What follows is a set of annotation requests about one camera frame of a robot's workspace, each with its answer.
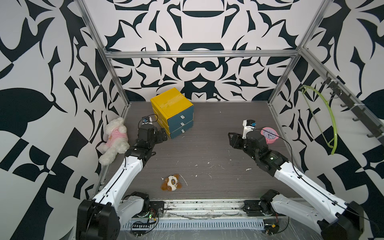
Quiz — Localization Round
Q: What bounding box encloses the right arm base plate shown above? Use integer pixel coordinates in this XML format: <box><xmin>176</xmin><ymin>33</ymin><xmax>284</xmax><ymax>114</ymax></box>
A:
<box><xmin>243</xmin><ymin>200</ymin><xmax>286</xmax><ymax>217</ymax></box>

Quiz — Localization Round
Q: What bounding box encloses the black wall hook rack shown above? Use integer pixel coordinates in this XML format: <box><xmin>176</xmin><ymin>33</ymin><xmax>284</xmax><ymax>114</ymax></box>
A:
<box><xmin>320</xmin><ymin>72</ymin><xmax>384</xmax><ymax>145</ymax></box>

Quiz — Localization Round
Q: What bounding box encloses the yellow drawer cabinet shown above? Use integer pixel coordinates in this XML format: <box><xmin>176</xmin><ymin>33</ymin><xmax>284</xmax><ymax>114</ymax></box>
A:
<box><xmin>151</xmin><ymin>88</ymin><xmax>194</xmax><ymax>138</ymax></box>

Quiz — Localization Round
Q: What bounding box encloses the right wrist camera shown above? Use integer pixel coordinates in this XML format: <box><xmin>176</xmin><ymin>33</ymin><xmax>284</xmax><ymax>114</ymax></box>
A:
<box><xmin>242</xmin><ymin>120</ymin><xmax>256</xmax><ymax>139</ymax></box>

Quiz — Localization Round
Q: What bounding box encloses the pink alarm clock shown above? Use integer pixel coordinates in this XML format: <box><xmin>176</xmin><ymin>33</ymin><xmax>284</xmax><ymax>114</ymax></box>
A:
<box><xmin>261</xmin><ymin>127</ymin><xmax>280</xmax><ymax>145</ymax></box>

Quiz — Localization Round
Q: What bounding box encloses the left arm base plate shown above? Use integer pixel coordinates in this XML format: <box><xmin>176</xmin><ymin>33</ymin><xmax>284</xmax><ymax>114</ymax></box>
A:
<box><xmin>134</xmin><ymin>201</ymin><xmax>165</xmax><ymax>218</ymax></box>

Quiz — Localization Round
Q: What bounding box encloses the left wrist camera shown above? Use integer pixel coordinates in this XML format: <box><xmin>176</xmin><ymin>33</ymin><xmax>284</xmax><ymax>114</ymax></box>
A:
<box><xmin>141</xmin><ymin>116</ymin><xmax>153</xmax><ymax>125</ymax></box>

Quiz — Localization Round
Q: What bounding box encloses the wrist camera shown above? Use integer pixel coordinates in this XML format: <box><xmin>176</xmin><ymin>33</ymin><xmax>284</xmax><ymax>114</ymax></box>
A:
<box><xmin>141</xmin><ymin>116</ymin><xmax>153</xmax><ymax>125</ymax></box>
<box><xmin>242</xmin><ymin>120</ymin><xmax>256</xmax><ymax>139</ymax></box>

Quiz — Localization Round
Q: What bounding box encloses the green toy bow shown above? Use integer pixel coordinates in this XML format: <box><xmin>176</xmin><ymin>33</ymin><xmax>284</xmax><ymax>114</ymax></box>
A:
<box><xmin>300</xmin><ymin>85</ymin><xmax>339</xmax><ymax>156</ymax></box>

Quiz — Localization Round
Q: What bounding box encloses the teal top drawer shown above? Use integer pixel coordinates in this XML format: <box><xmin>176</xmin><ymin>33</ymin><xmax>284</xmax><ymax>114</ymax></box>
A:
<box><xmin>168</xmin><ymin>106</ymin><xmax>194</xmax><ymax>127</ymax></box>

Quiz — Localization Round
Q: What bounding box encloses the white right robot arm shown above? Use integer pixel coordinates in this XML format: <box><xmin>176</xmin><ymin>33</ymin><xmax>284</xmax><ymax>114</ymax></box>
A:
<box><xmin>228</xmin><ymin>130</ymin><xmax>364</xmax><ymax>240</ymax></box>

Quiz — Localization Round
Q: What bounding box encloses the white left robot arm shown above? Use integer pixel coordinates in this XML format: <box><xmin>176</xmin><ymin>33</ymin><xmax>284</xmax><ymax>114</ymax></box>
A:
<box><xmin>76</xmin><ymin>124</ymin><xmax>168</xmax><ymax>240</ymax></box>

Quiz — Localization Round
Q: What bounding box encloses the brown white plush toy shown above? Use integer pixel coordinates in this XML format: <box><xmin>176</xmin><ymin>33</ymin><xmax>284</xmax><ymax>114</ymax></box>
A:
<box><xmin>161</xmin><ymin>174</ymin><xmax>182</xmax><ymax>192</ymax></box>

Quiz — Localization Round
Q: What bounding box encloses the white plush dog pink shirt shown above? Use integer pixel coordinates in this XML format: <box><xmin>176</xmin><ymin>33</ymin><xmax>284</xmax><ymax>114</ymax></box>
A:
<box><xmin>99</xmin><ymin>117</ymin><xmax>130</xmax><ymax>166</ymax></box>

